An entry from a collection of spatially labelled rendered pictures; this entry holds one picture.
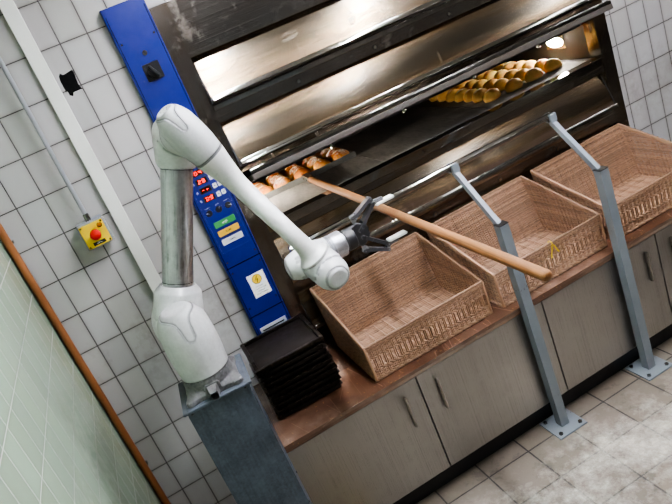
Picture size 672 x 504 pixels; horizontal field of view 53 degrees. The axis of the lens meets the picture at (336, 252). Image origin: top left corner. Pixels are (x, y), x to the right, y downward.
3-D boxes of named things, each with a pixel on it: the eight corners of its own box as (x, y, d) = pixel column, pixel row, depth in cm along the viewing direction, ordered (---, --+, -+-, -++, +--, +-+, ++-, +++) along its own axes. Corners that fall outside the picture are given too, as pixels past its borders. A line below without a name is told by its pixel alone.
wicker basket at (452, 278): (329, 341, 294) (306, 288, 284) (435, 282, 308) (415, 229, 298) (376, 384, 250) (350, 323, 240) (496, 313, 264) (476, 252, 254)
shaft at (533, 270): (555, 279, 152) (552, 268, 151) (545, 285, 152) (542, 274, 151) (315, 180, 308) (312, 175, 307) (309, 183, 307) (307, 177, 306)
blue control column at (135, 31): (232, 336, 482) (86, 47, 407) (252, 326, 486) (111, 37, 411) (325, 474, 307) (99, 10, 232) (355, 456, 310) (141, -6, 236)
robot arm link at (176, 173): (158, 359, 209) (147, 338, 229) (209, 353, 216) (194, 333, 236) (154, 108, 195) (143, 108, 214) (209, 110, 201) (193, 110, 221)
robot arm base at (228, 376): (189, 416, 194) (181, 401, 192) (183, 383, 214) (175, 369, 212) (246, 386, 197) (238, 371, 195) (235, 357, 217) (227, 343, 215)
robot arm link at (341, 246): (329, 258, 224) (344, 250, 225) (338, 264, 216) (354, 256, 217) (319, 234, 221) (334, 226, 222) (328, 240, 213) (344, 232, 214)
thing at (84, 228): (88, 248, 250) (75, 224, 247) (113, 236, 253) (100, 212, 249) (89, 252, 244) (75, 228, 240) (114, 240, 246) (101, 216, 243)
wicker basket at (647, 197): (541, 222, 322) (526, 170, 313) (629, 172, 336) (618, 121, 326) (616, 242, 278) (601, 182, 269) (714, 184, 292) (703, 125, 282)
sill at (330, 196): (266, 231, 281) (262, 222, 279) (594, 65, 323) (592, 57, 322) (269, 233, 275) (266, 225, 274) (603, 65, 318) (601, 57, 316)
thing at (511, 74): (427, 102, 371) (424, 93, 369) (496, 69, 383) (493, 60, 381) (489, 104, 316) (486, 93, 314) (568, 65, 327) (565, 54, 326)
